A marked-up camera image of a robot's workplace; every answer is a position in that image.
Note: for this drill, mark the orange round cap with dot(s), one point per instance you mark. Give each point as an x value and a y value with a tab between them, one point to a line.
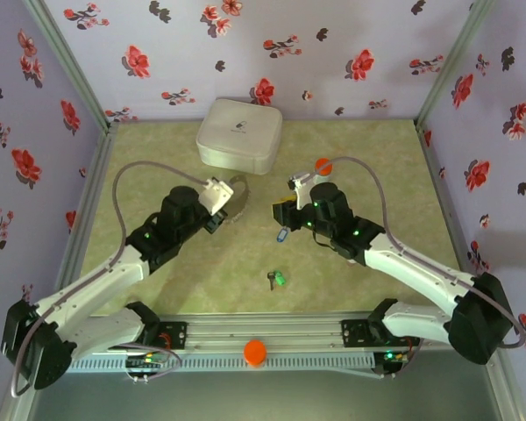
255	351

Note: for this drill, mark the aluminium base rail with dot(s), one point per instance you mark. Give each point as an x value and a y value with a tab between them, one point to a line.
263	329

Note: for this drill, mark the white zip case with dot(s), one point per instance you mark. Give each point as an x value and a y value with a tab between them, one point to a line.
239	136

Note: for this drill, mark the orange-capped pill bottle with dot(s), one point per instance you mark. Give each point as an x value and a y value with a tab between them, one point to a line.
323	164

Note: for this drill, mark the green circuit board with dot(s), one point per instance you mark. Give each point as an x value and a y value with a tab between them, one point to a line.
390	357
147	361

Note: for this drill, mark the key with green tag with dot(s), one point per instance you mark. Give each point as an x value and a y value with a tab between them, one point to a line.
279	279

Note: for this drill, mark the key with blue tag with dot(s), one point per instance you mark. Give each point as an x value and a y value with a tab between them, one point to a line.
282	233

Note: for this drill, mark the aluminium corner post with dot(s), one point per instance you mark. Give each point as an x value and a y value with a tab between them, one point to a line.
455	57
68	57

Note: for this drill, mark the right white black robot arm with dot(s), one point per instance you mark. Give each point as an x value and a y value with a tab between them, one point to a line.
421	272

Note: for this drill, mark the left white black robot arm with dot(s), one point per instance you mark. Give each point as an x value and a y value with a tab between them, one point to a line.
92	280

